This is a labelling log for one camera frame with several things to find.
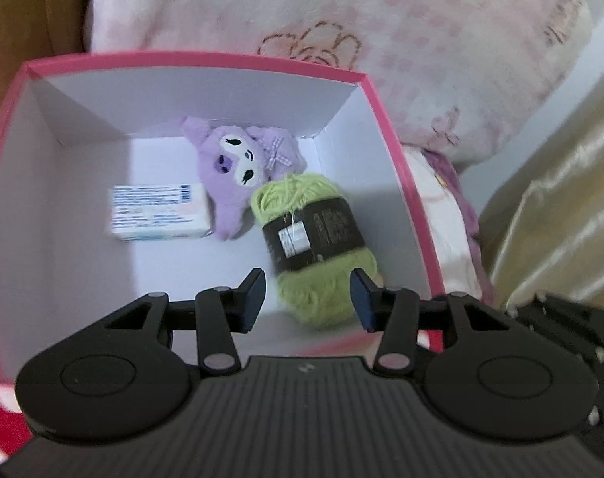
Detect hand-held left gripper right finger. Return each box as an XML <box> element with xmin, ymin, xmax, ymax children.
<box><xmin>350</xmin><ymin>268</ymin><xmax>514</xmax><ymax>375</ymax></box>

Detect purple plush toy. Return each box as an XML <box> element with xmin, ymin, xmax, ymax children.
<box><xmin>182</xmin><ymin>116</ymin><xmax>308</xmax><ymax>242</ymax></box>

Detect green yarn ball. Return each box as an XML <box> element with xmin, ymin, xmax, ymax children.
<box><xmin>249</xmin><ymin>173</ymin><xmax>381</xmax><ymax>329</ymax></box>

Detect pink floral pillow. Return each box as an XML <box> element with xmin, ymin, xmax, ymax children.
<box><xmin>85</xmin><ymin>0</ymin><xmax>594</xmax><ymax>166</ymax></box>

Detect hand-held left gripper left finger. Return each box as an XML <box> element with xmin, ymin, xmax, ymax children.
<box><xmin>100</xmin><ymin>268</ymin><xmax>267</xmax><ymax>375</ymax></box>

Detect gold satin curtain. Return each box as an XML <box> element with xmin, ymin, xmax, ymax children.
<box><xmin>475</xmin><ymin>74</ymin><xmax>604</xmax><ymax>310</ymax></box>

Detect small white printed box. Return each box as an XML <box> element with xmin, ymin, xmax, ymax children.
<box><xmin>108</xmin><ymin>183</ymin><xmax>214</xmax><ymax>243</ymax></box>

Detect brown pillow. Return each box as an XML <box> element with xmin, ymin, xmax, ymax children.
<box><xmin>0</xmin><ymin>0</ymin><xmax>98</xmax><ymax>147</ymax></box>

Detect pink cardboard box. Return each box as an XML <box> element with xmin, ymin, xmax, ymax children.
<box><xmin>0</xmin><ymin>51</ymin><xmax>447</xmax><ymax>390</ymax></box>

